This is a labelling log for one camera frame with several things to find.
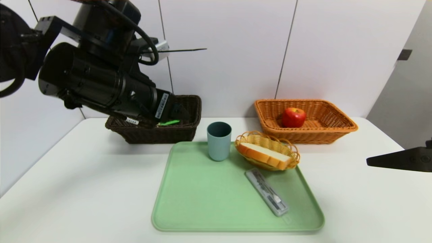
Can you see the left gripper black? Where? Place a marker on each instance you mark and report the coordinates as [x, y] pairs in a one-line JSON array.
[[163, 106]]

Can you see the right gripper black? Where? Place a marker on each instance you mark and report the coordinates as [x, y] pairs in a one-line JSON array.
[[429, 143]]

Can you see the blue-grey plastic cup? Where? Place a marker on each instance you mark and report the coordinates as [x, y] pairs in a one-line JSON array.
[[219, 148]]

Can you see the red apple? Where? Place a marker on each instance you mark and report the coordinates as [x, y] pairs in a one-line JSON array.
[[293, 118]]

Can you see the grey cutlery case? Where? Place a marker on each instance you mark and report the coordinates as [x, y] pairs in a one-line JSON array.
[[266, 192]]

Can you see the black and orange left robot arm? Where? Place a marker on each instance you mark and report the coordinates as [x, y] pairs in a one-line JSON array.
[[77, 77]]

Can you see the dark brown wicker basket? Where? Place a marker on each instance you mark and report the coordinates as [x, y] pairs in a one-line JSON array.
[[175, 135]]

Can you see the orange wicker basket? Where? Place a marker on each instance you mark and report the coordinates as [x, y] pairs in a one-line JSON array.
[[320, 135]]

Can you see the small yellow wicker basket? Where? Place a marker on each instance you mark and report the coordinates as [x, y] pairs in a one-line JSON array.
[[266, 138]]

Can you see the thin black zip tie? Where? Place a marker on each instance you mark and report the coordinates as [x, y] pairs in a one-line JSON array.
[[189, 50]]

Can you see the slice of white bread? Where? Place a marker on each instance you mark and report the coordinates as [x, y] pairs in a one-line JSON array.
[[266, 157]]

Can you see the light green plastic tray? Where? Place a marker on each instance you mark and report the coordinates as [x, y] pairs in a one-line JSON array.
[[219, 202]]

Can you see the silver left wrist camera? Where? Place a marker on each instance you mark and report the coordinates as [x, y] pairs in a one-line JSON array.
[[162, 47]]

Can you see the dark wall fixture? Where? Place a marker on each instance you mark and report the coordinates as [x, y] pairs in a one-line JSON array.
[[404, 55]]

